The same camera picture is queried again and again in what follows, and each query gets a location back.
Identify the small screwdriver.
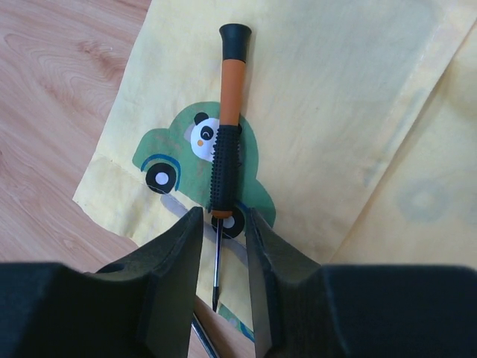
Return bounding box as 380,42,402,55
210,23,251,311

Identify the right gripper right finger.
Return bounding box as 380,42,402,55
246,210,476,357

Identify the thin dark metal file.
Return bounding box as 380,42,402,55
192,313,220,358

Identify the yellow car print cloth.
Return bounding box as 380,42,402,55
73,1,476,336

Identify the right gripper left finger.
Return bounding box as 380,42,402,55
1,207,203,357

